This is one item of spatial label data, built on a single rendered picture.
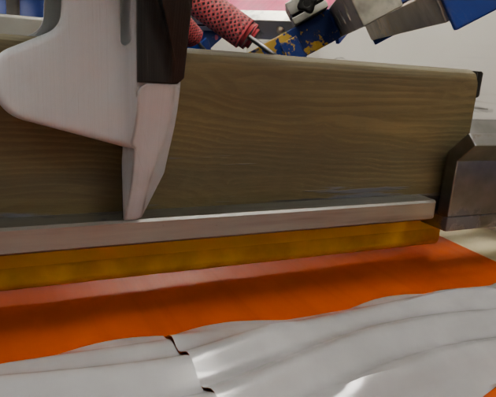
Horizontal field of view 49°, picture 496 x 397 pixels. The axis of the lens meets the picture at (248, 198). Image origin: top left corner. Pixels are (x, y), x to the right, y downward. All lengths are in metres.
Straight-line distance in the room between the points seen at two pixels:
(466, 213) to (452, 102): 0.06
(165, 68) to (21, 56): 0.05
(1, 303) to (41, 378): 0.07
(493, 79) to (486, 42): 0.17
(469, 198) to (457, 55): 2.57
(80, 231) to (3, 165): 0.04
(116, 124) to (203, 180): 0.05
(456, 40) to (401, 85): 2.61
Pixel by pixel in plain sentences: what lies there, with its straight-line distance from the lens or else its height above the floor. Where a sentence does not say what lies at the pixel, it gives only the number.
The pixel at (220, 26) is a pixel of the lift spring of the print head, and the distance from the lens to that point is 0.87.
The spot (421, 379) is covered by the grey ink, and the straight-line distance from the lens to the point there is 0.20.
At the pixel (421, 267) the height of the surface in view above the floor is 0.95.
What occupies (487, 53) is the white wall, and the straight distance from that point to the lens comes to 2.75.
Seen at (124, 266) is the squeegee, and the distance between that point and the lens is 0.24.
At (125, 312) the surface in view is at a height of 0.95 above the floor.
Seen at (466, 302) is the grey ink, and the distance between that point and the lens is 0.26.
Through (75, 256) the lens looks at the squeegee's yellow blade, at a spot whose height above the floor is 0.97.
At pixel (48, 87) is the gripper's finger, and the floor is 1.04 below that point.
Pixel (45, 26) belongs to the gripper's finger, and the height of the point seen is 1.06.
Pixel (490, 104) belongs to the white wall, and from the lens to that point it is 2.70.
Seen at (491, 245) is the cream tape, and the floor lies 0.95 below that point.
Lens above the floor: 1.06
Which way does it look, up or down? 15 degrees down
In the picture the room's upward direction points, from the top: 4 degrees clockwise
